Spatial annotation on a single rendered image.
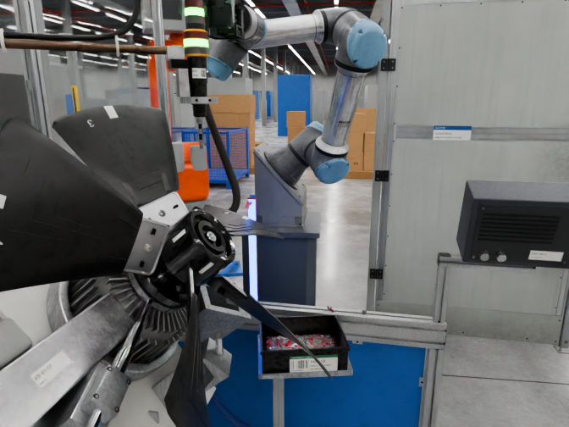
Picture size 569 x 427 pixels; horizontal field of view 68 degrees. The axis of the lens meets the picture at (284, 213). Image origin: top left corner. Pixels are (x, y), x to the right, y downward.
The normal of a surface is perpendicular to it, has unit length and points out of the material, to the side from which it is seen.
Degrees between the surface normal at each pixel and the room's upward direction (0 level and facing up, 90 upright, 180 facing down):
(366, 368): 90
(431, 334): 90
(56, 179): 77
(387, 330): 90
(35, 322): 50
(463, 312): 90
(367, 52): 109
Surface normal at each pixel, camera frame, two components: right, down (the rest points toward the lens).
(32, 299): 0.75, -0.58
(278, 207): -0.11, 0.25
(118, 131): 0.39, -0.47
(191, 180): 0.36, 0.24
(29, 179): 0.82, -0.11
